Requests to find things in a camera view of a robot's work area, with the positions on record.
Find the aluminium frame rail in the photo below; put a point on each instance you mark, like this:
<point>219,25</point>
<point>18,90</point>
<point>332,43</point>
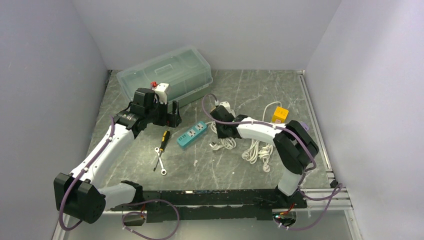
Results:
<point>77,193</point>

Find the teal power strip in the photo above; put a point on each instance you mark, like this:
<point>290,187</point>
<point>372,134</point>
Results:
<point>192,134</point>

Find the yellow cube socket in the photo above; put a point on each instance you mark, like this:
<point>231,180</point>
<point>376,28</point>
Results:
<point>281,114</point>

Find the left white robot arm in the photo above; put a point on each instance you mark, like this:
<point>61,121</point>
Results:
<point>77,194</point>

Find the purple power strip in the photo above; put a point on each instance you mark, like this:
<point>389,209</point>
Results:
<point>304,126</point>

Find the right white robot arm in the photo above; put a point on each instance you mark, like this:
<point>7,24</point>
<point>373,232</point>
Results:
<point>296,148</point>

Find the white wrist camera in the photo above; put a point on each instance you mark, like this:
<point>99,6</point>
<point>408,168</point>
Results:
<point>162,90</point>
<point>225,105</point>

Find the yellow black screwdriver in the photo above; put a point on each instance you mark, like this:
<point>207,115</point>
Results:
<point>164,140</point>

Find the clear plastic storage box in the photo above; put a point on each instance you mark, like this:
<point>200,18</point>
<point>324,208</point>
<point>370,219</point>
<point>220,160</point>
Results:
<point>186,71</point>

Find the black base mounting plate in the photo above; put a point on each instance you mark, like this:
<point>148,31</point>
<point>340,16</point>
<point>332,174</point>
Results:
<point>169,205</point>

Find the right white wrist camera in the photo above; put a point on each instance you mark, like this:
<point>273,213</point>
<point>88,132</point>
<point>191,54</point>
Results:
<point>225,105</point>

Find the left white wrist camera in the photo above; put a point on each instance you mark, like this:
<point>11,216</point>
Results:
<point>162,90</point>

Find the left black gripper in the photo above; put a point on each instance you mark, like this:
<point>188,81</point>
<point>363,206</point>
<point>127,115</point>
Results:
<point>169,114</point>

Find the silver combination wrench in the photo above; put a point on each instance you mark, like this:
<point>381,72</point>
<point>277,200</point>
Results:
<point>159,161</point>

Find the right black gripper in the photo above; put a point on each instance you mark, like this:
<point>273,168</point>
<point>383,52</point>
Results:
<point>216,114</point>

